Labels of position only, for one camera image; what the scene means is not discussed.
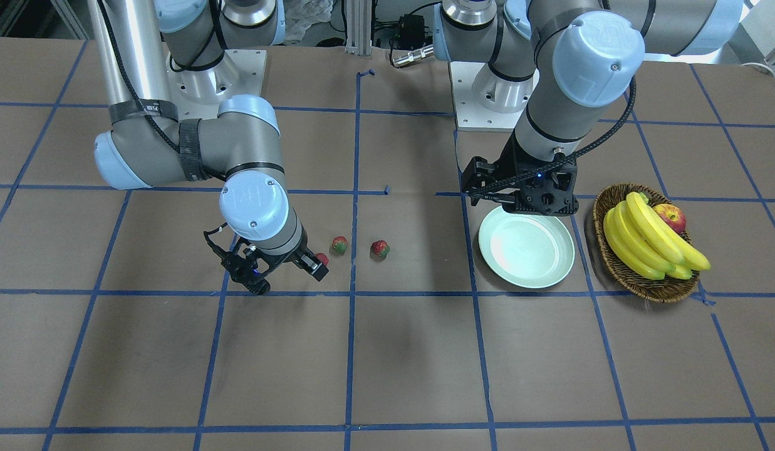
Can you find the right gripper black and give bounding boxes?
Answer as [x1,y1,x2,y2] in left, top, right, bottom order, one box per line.
[219,242,329,295]

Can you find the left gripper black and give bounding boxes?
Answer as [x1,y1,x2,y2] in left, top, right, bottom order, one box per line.
[460,136,580,217]

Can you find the red strawberry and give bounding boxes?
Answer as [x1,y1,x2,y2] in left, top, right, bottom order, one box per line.
[370,240,391,259]
[331,235,349,255]
[315,253,330,266]

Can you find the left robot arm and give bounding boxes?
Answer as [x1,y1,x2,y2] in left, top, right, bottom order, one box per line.
[433,1,744,216]

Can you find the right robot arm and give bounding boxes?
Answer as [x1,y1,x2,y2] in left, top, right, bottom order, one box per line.
[88,1,329,295]

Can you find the light green plate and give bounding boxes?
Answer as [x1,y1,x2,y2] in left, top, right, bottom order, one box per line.
[477,207,576,289]

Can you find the yellow banana bunch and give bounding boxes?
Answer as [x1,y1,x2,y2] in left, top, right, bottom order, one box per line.
[604,192,711,280]

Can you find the red apple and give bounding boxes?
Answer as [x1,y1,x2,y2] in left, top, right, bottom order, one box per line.
[653,203,686,234]

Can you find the wicker fruit basket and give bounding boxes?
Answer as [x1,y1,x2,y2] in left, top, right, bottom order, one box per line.
[585,182,700,303]

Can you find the silver connector plug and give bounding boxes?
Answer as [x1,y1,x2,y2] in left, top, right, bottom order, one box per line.
[390,44,435,69]

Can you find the black box electronics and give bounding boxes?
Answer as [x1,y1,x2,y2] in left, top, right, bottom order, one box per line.
[395,14,425,51]

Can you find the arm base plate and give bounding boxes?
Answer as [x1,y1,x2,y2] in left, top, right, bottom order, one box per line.
[152,49,268,120]
[450,62,539,132]

